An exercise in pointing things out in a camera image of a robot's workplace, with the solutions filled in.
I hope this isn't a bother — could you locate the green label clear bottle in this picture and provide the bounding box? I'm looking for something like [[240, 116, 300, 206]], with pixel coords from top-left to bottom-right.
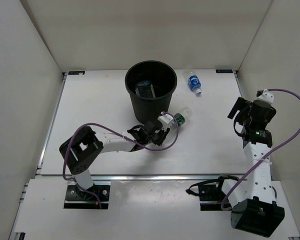
[[169, 107, 192, 130]]

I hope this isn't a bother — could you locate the yellow label clear bottle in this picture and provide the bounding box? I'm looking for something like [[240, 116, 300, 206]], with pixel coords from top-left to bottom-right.
[[134, 80, 156, 99]]

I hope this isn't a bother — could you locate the blue label clear bottle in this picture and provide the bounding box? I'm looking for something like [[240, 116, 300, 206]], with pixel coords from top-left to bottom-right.
[[183, 65, 202, 96]]

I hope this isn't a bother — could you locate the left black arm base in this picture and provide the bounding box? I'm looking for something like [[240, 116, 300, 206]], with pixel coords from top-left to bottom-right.
[[63, 181, 111, 210]]

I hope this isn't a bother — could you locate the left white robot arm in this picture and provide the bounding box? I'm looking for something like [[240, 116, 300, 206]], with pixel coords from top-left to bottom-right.
[[59, 120, 170, 200]]

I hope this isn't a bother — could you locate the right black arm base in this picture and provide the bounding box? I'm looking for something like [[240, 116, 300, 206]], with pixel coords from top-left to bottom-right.
[[185, 174, 239, 211]]

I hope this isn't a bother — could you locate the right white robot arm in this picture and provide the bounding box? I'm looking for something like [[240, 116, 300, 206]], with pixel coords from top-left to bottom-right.
[[214, 93, 285, 238]]

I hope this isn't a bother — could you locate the black ribbed plastic bin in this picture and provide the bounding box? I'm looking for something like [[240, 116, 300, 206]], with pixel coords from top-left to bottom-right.
[[124, 60, 178, 124]]

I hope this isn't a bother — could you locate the right black table label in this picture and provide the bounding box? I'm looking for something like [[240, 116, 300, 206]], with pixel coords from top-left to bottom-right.
[[215, 69, 233, 74]]

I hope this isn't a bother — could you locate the black table label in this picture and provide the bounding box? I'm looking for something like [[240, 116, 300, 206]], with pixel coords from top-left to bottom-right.
[[67, 71, 85, 76], [215, 69, 233, 74]]

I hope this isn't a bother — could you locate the left black table label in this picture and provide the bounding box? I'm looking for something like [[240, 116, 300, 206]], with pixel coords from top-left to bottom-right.
[[67, 71, 85, 76]]

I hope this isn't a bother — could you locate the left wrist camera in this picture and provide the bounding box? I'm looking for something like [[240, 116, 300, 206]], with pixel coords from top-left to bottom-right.
[[157, 112, 176, 131]]

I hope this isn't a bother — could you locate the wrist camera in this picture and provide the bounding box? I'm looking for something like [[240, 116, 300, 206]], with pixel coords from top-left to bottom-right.
[[256, 89, 275, 105], [157, 112, 176, 131]]

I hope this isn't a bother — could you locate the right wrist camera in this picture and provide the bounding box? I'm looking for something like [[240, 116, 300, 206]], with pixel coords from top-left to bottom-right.
[[256, 89, 275, 105]]

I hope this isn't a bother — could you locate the aluminium rail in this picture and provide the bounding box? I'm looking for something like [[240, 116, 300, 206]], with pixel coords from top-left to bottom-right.
[[89, 174, 256, 182]]

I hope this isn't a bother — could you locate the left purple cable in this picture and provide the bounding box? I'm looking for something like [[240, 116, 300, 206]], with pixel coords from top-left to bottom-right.
[[62, 112, 180, 210]]

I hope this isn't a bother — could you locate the purple cable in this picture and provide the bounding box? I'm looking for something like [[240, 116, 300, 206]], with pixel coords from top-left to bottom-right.
[[220, 87, 300, 211], [62, 112, 180, 210]]

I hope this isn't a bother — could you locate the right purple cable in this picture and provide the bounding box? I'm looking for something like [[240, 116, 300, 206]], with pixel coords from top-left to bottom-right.
[[220, 87, 300, 211]]

